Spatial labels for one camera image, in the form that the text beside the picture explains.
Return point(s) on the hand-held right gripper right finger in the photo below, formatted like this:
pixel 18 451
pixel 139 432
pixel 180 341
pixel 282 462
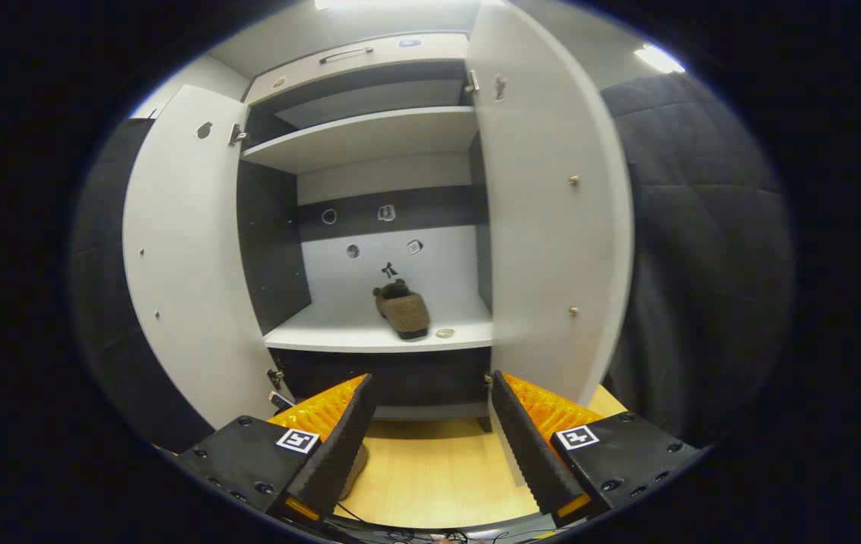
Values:
pixel 529 453

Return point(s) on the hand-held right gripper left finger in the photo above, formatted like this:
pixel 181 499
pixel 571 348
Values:
pixel 340 453

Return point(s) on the brown fuzzy shoe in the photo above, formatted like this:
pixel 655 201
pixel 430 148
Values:
pixel 404 311
pixel 357 468

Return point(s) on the white and grey shoe cabinet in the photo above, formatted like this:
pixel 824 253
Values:
pixel 370 136

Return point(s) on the dark quilted curtain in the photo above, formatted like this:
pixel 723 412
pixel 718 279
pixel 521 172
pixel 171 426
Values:
pixel 702 249

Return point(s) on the ceiling light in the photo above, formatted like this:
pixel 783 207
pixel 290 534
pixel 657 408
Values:
pixel 657 59
pixel 370 4

